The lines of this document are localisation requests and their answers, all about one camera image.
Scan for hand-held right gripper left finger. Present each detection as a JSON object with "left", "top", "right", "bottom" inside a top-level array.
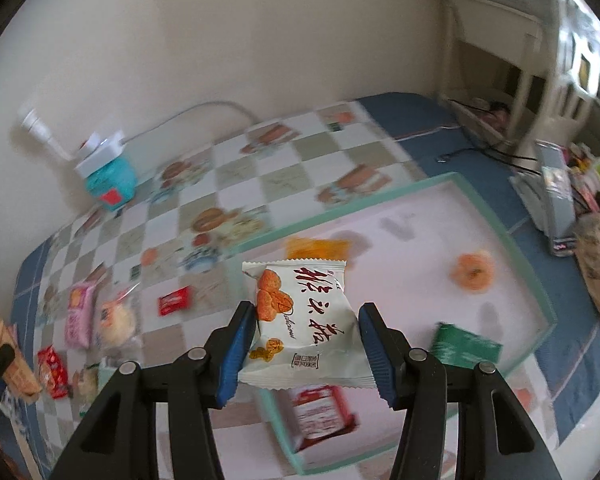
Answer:
[{"left": 50, "top": 301, "right": 258, "bottom": 480}]

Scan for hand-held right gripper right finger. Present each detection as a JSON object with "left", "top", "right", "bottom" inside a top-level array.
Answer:
[{"left": 357, "top": 302, "right": 563, "bottom": 480}]

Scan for orange striped snack packet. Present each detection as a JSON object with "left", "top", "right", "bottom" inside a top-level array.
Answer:
[{"left": 0, "top": 313, "right": 43, "bottom": 403}]

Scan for white snack packet orange print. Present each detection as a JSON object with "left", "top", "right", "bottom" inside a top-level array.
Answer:
[{"left": 237, "top": 258, "right": 378, "bottom": 391}]

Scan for green snack packet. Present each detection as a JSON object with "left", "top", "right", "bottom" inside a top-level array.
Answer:
[{"left": 430, "top": 322, "right": 503, "bottom": 373}]

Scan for red and white snack packet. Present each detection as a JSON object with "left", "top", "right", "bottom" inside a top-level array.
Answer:
[{"left": 287, "top": 385, "right": 358, "bottom": 453}]

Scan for pink snack packet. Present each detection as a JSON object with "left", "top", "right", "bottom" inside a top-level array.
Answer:
[{"left": 64, "top": 282, "right": 98, "bottom": 350}]

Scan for orange yellow snack packet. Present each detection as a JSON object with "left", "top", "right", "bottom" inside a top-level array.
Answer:
[{"left": 285, "top": 237, "right": 353, "bottom": 261}]

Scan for teal shallow cardboard box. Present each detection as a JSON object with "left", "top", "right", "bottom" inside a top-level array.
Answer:
[{"left": 235, "top": 172, "right": 558, "bottom": 476}]

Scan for round yellow cake packet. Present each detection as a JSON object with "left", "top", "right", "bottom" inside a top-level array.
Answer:
[{"left": 449, "top": 251, "right": 496, "bottom": 292}]

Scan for small red packet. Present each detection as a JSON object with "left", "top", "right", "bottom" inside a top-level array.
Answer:
[{"left": 158, "top": 285, "right": 193, "bottom": 317}]

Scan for small white packet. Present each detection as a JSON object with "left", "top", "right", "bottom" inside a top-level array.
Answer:
[{"left": 72, "top": 366, "right": 100, "bottom": 406}]

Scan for bun in clear wrapper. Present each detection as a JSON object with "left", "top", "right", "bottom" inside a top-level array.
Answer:
[{"left": 96, "top": 290, "right": 141, "bottom": 351}]

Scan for teal cube box red label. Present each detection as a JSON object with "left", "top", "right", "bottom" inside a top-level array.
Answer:
[{"left": 84, "top": 156, "right": 138, "bottom": 212}]

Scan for white phone stand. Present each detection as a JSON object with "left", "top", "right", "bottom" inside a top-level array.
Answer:
[{"left": 510, "top": 167, "right": 551, "bottom": 233}]

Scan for white power strip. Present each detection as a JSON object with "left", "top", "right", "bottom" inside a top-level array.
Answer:
[{"left": 75, "top": 130, "right": 126, "bottom": 178}]

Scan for smartphone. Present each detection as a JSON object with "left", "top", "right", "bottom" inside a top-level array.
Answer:
[{"left": 537, "top": 141, "right": 581, "bottom": 258}]

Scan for white side table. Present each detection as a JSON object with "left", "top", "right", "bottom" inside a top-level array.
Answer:
[{"left": 437, "top": 0, "right": 546, "bottom": 146}]

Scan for white wooden chair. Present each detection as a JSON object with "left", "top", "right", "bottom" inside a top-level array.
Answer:
[{"left": 505, "top": 0, "right": 600, "bottom": 161}]

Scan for black cables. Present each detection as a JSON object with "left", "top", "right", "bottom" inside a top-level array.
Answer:
[{"left": 435, "top": 100, "right": 541, "bottom": 173}]

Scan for white wall plug with cable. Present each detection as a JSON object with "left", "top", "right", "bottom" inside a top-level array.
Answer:
[{"left": 20, "top": 105, "right": 76, "bottom": 158}]

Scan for grey power cable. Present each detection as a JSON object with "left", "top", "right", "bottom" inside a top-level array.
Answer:
[{"left": 122, "top": 101, "right": 261, "bottom": 146}]

